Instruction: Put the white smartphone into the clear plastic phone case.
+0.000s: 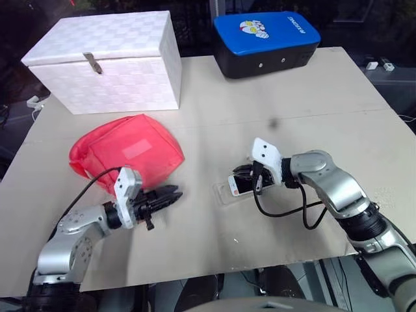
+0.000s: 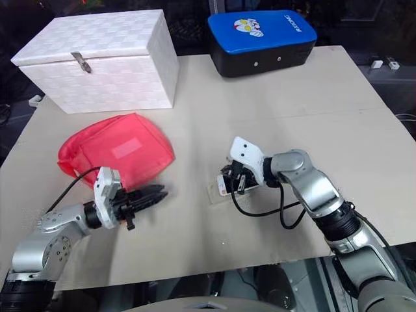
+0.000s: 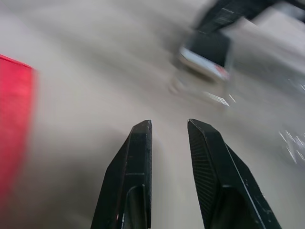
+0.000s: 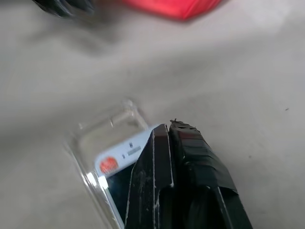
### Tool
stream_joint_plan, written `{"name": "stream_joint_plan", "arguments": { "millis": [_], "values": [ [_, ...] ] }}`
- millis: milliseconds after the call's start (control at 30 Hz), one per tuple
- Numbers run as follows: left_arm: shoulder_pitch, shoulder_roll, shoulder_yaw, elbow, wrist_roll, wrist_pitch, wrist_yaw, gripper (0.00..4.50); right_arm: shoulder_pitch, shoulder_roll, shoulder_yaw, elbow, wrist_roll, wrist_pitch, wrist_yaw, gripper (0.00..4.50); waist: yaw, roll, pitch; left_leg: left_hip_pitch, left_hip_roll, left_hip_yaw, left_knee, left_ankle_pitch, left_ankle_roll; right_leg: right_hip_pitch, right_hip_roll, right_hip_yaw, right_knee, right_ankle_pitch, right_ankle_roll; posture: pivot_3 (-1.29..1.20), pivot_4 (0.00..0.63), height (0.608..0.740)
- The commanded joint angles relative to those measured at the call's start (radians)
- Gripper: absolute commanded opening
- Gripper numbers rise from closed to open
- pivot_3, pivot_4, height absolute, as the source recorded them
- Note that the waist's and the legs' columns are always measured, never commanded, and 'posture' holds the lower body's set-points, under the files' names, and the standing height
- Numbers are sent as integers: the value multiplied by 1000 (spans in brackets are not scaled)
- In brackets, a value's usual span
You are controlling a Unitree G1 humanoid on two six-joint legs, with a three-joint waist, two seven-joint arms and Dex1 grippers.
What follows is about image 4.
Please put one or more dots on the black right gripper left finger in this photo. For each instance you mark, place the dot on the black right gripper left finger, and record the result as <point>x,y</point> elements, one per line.
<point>147,181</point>

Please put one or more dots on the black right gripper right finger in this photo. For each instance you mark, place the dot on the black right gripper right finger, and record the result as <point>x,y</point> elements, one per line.
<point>202,171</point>

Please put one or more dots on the white smartphone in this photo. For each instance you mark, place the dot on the white smartphone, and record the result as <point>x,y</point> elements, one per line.
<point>119,157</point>

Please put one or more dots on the red box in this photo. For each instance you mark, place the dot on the red box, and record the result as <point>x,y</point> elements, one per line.
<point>171,7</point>

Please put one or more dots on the black blurred object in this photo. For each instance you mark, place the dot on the black blurred object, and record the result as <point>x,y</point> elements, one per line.
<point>64,6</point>

